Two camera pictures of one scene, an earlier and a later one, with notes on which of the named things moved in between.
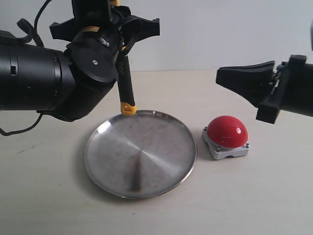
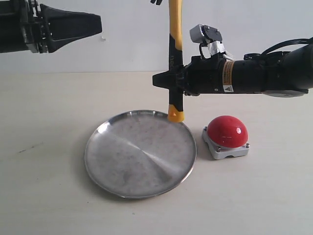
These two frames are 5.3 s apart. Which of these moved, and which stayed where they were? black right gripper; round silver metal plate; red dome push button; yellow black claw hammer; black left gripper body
Moved: black right gripper; yellow black claw hammer; black left gripper body
Stayed: round silver metal plate; red dome push button
